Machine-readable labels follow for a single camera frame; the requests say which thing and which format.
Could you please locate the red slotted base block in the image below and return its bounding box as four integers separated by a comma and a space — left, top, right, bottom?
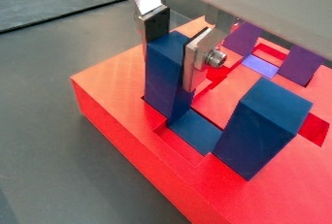
70, 48, 332, 224

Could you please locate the blue U-shaped block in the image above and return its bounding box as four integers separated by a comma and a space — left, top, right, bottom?
144, 31, 311, 179

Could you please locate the purple U-shaped block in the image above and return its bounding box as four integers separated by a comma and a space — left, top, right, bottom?
223, 22, 323, 86

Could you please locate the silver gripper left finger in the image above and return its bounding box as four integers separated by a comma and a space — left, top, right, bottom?
132, 0, 169, 54

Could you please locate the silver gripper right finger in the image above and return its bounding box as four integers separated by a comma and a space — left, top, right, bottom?
183, 8, 234, 92

